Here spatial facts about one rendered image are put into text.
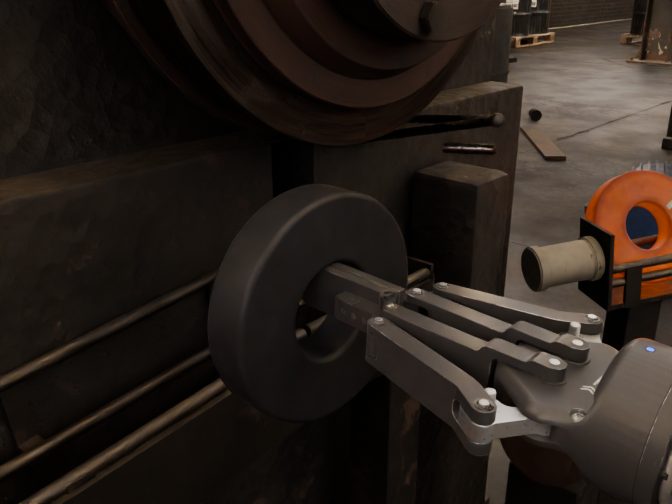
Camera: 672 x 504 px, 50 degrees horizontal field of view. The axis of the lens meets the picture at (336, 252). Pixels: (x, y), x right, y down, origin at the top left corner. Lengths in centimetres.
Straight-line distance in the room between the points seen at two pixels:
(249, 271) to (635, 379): 21
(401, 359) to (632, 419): 11
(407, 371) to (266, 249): 11
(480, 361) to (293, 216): 13
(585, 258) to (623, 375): 64
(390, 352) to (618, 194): 69
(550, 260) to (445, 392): 62
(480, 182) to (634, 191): 26
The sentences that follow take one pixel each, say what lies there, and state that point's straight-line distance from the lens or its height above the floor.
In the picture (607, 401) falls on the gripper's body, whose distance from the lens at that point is 34.
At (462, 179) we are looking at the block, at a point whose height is 80.
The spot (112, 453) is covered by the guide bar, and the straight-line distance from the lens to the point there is 59.
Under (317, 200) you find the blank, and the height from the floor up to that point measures 90.
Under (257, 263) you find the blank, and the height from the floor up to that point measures 88.
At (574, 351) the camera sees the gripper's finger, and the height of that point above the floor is 85.
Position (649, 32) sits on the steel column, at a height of 34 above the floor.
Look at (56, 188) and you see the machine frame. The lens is 61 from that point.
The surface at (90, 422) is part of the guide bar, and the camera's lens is 65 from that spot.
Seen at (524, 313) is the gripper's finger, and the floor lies 85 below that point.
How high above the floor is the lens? 103
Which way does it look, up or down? 21 degrees down
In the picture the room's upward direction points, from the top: straight up
